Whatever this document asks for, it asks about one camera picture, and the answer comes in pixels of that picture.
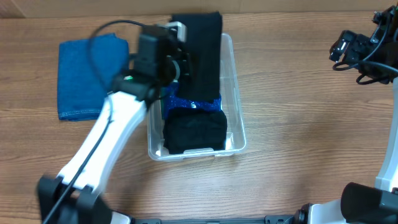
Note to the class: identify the sparkly blue green fabric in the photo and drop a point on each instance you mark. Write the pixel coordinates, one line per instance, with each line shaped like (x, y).
(171, 101)

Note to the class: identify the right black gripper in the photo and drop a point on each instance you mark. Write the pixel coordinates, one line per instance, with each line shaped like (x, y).
(354, 42)

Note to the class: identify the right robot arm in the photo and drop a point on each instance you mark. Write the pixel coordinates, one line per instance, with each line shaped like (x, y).
(360, 203)

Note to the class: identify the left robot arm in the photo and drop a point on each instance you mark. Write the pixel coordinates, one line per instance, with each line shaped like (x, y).
(74, 196)

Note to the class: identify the black cloth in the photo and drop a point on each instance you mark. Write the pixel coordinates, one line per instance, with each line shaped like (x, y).
(204, 45)
(186, 129)

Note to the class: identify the blue denim cloth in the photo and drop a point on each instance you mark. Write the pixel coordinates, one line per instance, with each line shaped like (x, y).
(80, 95)

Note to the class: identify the clear plastic storage bin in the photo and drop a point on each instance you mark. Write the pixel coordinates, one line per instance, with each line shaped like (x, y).
(230, 104)

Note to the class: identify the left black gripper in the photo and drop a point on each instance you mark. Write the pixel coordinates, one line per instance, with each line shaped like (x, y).
(185, 59)

